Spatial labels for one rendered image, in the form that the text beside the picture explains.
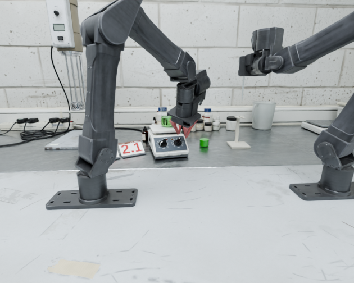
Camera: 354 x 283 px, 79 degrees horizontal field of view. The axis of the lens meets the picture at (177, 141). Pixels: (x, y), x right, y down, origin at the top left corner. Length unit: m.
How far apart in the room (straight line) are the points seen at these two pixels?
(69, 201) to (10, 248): 0.14
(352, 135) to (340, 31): 0.23
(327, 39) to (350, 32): 0.04
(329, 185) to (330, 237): 0.17
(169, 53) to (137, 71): 0.74
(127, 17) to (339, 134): 0.53
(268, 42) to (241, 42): 0.69
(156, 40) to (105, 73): 0.17
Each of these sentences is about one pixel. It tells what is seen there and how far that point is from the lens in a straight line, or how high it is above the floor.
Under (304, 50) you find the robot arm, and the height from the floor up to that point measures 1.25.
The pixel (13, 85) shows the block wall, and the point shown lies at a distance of 1.58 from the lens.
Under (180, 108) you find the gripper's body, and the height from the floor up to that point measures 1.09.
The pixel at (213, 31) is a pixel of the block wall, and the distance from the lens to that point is 1.38.
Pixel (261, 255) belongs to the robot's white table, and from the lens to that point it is 0.43.
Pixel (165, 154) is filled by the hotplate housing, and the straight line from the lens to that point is 0.77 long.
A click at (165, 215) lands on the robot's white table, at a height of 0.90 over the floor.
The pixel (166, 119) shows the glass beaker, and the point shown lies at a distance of 0.86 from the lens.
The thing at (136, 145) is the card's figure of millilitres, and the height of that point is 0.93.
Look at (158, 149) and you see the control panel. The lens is 0.77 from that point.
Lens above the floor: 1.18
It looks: 17 degrees down
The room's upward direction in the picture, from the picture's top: straight up
